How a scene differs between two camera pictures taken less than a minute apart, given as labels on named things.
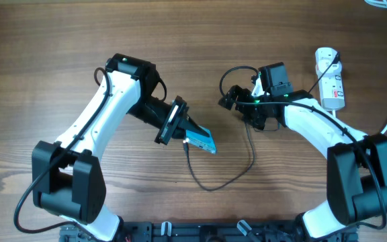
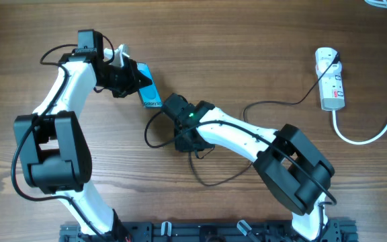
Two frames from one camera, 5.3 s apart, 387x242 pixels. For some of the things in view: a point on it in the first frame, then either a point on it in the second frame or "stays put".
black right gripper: x=232 y=95 → x=181 y=146
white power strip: x=332 y=98 stays put
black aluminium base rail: x=210 y=231 stays put
